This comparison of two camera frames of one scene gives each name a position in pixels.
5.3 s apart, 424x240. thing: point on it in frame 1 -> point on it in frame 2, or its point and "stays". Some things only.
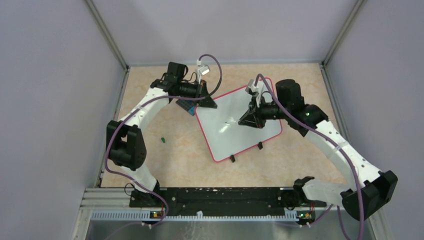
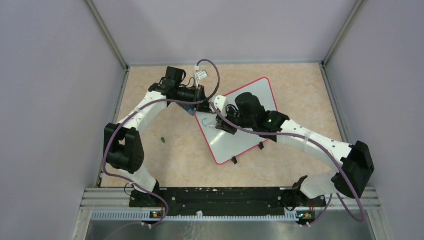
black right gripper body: (259, 113) -> (234, 117)
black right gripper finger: (252, 108) -> (220, 122)
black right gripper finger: (248, 119) -> (223, 125)
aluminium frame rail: (106, 198) stays
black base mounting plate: (222, 201) stays
